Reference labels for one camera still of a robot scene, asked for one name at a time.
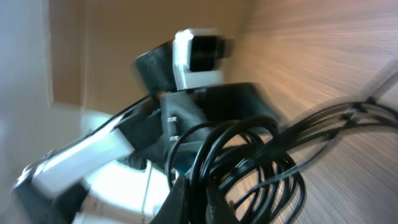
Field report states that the black usb cable bundle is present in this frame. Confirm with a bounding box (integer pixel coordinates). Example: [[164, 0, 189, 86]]
[[164, 70, 398, 224]]

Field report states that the left camera cable black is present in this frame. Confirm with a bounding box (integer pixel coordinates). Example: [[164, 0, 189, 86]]
[[90, 95, 153, 136]]

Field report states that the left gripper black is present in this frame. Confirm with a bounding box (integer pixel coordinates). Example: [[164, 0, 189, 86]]
[[149, 83, 280, 162]]

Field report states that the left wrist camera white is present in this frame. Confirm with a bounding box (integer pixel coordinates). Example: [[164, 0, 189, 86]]
[[172, 28, 234, 91]]

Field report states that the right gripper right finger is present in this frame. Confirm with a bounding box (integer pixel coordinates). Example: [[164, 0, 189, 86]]
[[205, 183, 239, 224]]

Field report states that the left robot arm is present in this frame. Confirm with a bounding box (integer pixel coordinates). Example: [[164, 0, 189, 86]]
[[12, 45, 278, 223]]

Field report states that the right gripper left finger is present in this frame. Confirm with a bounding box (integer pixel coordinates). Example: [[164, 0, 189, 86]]
[[150, 177, 189, 224]]

